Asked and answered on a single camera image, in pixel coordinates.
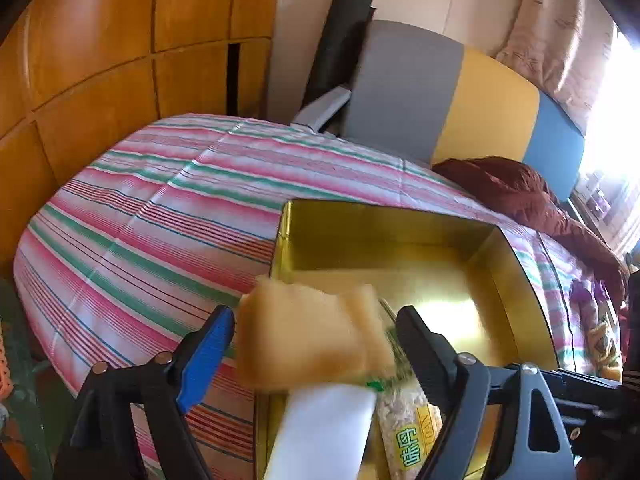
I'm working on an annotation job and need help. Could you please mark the orange knitted item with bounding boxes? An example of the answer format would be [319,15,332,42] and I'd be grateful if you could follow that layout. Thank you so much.
[0,324,14,397]

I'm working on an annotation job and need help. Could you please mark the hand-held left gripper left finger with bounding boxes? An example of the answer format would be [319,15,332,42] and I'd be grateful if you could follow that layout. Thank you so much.
[52,304,237,480]

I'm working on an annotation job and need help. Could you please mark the grey yellow blue chair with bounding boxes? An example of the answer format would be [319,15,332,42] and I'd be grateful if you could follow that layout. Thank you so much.
[290,20,586,206]

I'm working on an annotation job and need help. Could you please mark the dark red jacket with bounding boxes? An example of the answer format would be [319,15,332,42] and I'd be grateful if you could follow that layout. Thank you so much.
[432,156,628,306]

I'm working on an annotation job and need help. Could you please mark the yellow snack packet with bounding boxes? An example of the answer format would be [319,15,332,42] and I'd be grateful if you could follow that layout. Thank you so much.
[235,282,401,391]

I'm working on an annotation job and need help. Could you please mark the striped pink green tablecloth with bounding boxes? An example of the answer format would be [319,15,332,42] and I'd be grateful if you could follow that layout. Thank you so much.
[12,114,626,480]

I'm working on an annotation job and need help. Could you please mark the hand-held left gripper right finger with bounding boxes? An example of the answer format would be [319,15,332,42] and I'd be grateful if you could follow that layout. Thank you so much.
[396,305,577,480]

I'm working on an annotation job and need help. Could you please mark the cracker packet with green label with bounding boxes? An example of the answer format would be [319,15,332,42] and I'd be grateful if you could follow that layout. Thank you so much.
[367,300,446,480]

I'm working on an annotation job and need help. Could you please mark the wooden wardrobe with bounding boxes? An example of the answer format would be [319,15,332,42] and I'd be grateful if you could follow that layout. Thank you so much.
[0,0,283,271]

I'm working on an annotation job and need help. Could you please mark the gold metal tin box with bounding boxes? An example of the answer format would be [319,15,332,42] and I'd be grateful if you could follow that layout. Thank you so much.
[252,199,560,480]

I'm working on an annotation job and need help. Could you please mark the bright window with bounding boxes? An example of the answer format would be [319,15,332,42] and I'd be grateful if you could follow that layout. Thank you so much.
[575,25,640,261]

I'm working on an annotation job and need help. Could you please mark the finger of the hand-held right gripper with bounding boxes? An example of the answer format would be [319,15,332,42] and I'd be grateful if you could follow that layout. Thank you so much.
[544,368,623,397]

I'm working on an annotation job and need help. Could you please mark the plain white box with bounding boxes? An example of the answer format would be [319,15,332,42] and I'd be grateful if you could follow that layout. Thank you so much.
[262,385,378,480]

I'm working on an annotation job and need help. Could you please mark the pink patterned curtain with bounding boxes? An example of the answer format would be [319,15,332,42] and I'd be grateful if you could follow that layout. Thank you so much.
[495,0,618,136]

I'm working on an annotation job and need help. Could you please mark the large purple snack packet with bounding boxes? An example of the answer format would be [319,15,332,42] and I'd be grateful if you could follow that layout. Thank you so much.
[570,279,608,331]

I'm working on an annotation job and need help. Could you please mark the black rolled mat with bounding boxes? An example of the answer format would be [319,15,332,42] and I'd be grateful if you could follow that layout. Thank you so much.
[302,0,377,111]

